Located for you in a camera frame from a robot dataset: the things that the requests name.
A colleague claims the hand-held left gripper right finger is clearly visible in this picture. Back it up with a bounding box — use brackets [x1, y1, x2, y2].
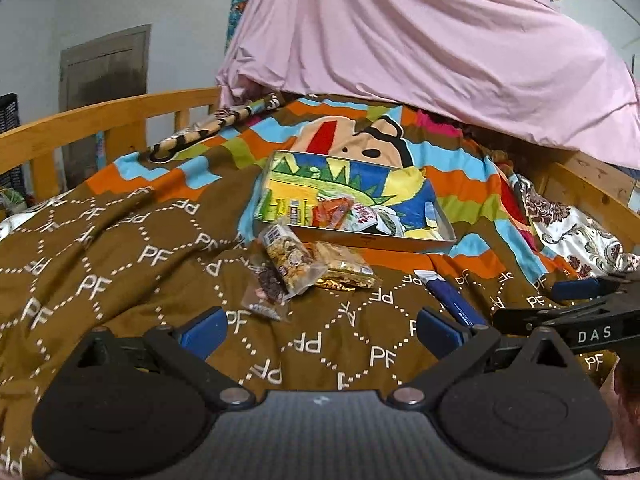
[390, 307, 587, 407]

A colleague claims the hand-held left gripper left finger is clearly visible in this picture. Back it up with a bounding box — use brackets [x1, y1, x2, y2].
[64, 306, 256, 406]

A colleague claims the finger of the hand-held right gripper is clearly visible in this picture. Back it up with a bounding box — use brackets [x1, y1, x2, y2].
[551, 273, 640, 303]
[492, 306, 569, 337]

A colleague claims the dark blue snack packet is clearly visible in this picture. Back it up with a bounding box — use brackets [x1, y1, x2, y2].
[412, 268, 490, 334]

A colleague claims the small clear snack packet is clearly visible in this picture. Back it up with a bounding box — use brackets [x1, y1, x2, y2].
[241, 259, 292, 322]

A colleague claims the clear nut snack packet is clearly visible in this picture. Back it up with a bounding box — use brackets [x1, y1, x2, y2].
[262, 221, 315, 297]

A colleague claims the gold foil snack packet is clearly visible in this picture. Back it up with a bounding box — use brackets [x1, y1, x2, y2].
[314, 241, 377, 292]

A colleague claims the white packet with green leaves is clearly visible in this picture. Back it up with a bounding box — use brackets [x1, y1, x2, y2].
[377, 211, 407, 237]

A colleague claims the white packet with red print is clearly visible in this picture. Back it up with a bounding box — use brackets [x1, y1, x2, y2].
[350, 204, 382, 234]

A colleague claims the yellow snack packet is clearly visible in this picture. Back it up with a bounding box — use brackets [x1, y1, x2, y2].
[255, 194, 312, 227]

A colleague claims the metal box with dragon drawing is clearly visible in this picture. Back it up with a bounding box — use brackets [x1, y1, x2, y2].
[252, 149, 457, 256]

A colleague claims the clear orange snack packet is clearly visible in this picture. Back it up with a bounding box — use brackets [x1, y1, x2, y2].
[312, 197, 357, 231]

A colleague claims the person's right forearm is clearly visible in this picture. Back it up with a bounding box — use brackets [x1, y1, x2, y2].
[599, 359, 640, 472]

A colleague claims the wooden bed side board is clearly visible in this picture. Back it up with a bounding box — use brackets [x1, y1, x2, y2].
[539, 149, 640, 247]

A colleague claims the dark patterned cloth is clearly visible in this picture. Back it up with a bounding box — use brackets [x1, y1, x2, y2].
[464, 124, 517, 167]

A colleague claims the brown patterned rolled cloth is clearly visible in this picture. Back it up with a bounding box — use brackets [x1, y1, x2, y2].
[146, 94, 282, 162]

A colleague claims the black plastic crate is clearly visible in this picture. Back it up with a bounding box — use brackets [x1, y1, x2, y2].
[0, 92, 21, 189]

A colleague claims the grey wooden door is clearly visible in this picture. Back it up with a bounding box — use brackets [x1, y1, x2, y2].
[59, 23, 152, 187]

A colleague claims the pink bed sheet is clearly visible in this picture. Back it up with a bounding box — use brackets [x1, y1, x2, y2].
[215, 0, 640, 168]

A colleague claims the teal patterned cloth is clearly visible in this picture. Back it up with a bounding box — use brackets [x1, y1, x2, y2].
[227, 0, 257, 52]

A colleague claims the wooden bed rail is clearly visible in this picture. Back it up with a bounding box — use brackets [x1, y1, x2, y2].
[0, 87, 224, 207]

